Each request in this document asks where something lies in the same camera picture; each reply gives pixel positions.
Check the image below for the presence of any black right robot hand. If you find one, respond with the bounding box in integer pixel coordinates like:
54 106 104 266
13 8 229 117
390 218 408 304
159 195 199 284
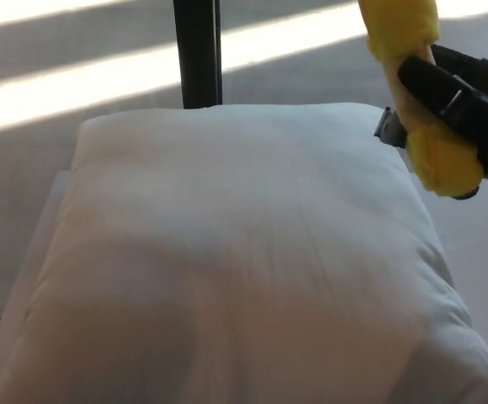
396 44 488 201

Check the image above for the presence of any white pillow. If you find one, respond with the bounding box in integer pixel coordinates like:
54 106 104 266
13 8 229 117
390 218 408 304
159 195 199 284
0 102 488 404

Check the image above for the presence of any black vertical post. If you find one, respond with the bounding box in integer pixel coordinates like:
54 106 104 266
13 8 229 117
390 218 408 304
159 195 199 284
171 0 225 109

